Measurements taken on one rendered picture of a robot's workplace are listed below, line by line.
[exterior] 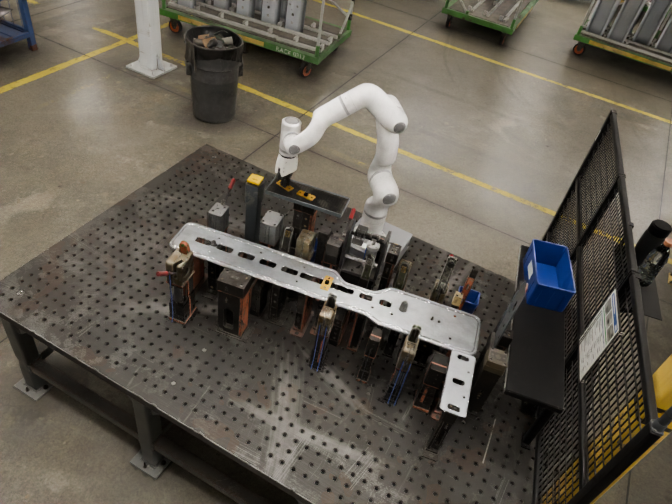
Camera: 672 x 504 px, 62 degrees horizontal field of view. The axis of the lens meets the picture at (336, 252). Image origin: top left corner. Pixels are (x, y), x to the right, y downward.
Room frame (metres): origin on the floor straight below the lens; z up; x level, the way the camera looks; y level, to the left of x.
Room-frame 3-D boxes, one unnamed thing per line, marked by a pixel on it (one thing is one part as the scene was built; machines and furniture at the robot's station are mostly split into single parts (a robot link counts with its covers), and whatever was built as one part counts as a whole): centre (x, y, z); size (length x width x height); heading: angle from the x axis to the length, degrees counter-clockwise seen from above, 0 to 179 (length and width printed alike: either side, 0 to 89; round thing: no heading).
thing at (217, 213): (1.93, 0.56, 0.88); 0.11 x 0.10 x 0.36; 170
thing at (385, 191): (2.22, -0.17, 1.10); 0.19 x 0.12 x 0.24; 21
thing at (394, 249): (1.84, -0.25, 0.91); 0.07 x 0.05 x 0.42; 170
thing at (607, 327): (1.38, -0.97, 1.30); 0.23 x 0.02 x 0.31; 170
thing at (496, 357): (1.40, -0.69, 0.88); 0.08 x 0.08 x 0.36; 80
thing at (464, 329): (1.66, 0.03, 1.00); 1.38 x 0.22 x 0.02; 80
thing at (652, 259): (1.56, -1.10, 1.53); 0.06 x 0.06 x 0.20
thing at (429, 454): (1.18, -0.53, 0.84); 0.11 x 0.06 x 0.29; 170
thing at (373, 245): (1.85, -0.12, 0.94); 0.18 x 0.13 x 0.49; 80
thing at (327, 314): (1.48, -0.02, 0.87); 0.12 x 0.09 x 0.35; 170
